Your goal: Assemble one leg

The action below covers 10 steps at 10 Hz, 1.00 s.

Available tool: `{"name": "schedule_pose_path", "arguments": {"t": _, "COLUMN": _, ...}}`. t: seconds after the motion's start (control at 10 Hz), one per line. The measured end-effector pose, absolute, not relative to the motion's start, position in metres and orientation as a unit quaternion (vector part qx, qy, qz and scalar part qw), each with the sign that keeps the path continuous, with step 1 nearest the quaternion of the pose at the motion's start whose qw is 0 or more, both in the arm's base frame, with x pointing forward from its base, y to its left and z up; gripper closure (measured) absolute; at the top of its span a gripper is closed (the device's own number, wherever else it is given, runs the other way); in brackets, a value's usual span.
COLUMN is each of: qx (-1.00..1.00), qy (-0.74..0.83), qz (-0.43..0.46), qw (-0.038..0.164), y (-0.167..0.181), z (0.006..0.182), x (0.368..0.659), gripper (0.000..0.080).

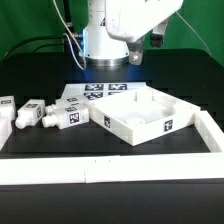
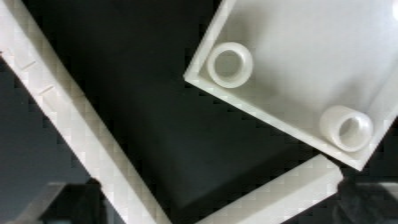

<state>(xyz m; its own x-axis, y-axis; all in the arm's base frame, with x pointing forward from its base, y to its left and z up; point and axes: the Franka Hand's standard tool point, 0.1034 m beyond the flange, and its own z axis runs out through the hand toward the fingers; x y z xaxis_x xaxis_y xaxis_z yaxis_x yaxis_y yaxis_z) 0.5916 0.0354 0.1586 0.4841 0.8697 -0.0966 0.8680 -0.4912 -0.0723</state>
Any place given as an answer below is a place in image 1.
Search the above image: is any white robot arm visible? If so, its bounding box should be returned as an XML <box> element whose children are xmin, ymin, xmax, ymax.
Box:
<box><xmin>83</xmin><ymin>0</ymin><xmax>184</xmax><ymax>66</ymax></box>

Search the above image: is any white U-shaped obstacle frame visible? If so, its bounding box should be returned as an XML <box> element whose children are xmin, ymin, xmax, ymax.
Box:
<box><xmin>0</xmin><ymin>111</ymin><xmax>224</xmax><ymax>185</ymax></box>

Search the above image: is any white sheet with tags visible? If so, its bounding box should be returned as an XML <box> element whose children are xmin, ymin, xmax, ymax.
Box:
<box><xmin>62</xmin><ymin>82</ymin><xmax>146</xmax><ymax>100</ymax></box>

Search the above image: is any white cable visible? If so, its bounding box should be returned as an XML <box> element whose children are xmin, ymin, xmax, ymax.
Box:
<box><xmin>52</xmin><ymin>0</ymin><xmax>88</xmax><ymax>71</ymax></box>

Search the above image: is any white square tabletop part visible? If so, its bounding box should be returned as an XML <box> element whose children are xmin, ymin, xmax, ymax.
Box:
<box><xmin>88</xmin><ymin>87</ymin><xmax>201</xmax><ymax>146</ymax></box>

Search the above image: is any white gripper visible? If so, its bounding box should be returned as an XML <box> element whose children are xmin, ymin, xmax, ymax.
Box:
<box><xmin>105</xmin><ymin>0</ymin><xmax>184</xmax><ymax>65</ymax></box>

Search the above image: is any black cable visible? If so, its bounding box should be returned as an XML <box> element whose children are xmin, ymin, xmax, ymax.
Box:
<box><xmin>0</xmin><ymin>0</ymin><xmax>84</xmax><ymax>64</ymax></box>

